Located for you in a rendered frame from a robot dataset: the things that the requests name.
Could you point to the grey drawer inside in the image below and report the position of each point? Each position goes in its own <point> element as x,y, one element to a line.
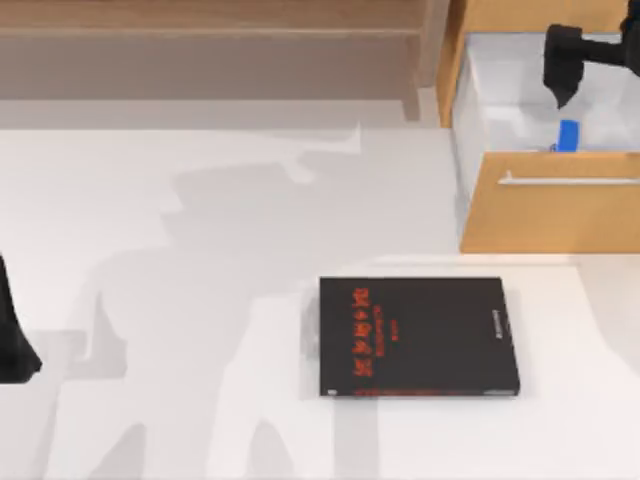
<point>505,100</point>

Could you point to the blue stapler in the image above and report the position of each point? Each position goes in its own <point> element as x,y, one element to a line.
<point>568,135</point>

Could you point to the wooden drawer cabinet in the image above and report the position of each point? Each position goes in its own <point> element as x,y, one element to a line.
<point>452,30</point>

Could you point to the pale wooden drawer front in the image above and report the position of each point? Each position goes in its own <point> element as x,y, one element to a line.
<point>550,220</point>

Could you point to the black book with red print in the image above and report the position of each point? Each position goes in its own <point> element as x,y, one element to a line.
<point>415,340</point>

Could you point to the wooden cupboard with shelves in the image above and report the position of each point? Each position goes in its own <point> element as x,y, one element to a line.
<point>200,60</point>

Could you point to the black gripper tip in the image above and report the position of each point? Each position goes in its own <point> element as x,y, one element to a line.
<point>11,345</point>

